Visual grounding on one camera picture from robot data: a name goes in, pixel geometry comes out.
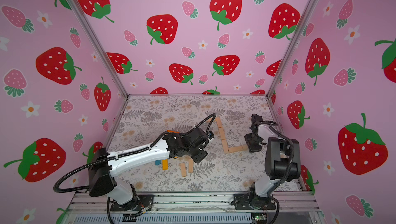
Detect long yellow wooden block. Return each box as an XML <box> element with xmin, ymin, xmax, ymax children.
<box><xmin>161</xmin><ymin>159</ymin><xmax>169</xmax><ymax>170</ymax></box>

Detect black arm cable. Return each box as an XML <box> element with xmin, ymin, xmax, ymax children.
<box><xmin>53</xmin><ymin>112</ymin><xmax>217</xmax><ymax>224</ymax></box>
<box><xmin>250</xmin><ymin>113</ymin><xmax>299</xmax><ymax>224</ymax></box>

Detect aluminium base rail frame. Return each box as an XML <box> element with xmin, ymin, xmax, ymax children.
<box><xmin>60</xmin><ymin>191</ymin><xmax>326</xmax><ymax>224</ymax></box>

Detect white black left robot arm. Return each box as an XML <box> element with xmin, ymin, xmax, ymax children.
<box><xmin>88</xmin><ymin>128</ymin><xmax>215</xmax><ymax>205</ymax></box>

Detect aluminium corner post left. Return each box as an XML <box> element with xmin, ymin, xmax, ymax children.
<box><xmin>66</xmin><ymin>0</ymin><xmax>129</xmax><ymax>99</ymax></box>

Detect aluminium corner post right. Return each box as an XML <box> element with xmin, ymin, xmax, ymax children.
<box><xmin>267</xmin><ymin>0</ymin><xmax>319</xmax><ymax>100</ymax></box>

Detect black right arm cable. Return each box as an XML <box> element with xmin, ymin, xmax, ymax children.
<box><xmin>250</xmin><ymin>113</ymin><xmax>299</xmax><ymax>224</ymax></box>

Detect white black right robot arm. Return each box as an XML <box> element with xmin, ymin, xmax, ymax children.
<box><xmin>245</xmin><ymin>121</ymin><xmax>301</xmax><ymax>209</ymax></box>

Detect aluminium corner post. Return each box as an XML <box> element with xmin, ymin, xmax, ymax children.
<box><xmin>267</xmin><ymin>0</ymin><xmax>319</xmax><ymax>100</ymax></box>
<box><xmin>66</xmin><ymin>0</ymin><xmax>129</xmax><ymax>99</ymax></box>

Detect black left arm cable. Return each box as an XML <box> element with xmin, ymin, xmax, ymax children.
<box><xmin>53</xmin><ymin>112</ymin><xmax>217</xmax><ymax>224</ymax></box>

